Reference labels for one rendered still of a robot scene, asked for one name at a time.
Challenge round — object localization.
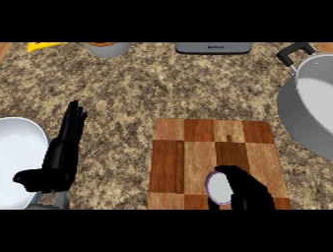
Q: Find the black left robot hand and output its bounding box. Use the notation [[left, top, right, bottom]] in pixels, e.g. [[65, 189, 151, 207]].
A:
[[11, 99, 88, 194]]

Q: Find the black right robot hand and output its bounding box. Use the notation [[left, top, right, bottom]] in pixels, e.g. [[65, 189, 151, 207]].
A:
[[213, 164, 278, 211]]

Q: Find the purple-rimmed can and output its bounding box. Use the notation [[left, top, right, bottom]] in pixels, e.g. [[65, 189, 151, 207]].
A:
[[205, 170, 234, 207]]

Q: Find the checkered wooden cutting board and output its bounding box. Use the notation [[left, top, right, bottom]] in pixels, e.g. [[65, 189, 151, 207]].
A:
[[146, 117, 294, 211]]

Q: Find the white bowl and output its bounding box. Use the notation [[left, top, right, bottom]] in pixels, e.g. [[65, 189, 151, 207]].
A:
[[0, 116, 50, 211]]

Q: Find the grey cup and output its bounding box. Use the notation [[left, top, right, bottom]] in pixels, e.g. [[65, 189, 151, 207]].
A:
[[84, 41, 133, 59]]

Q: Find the yellow package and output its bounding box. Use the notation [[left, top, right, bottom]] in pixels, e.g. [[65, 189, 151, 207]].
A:
[[26, 41, 69, 53]]

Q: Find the grey flat appliance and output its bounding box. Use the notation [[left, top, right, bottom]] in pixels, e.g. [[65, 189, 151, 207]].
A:
[[174, 41, 254, 55]]

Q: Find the grey pot with black handle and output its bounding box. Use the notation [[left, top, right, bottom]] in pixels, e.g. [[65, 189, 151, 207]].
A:
[[275, 42, 333, 163]]

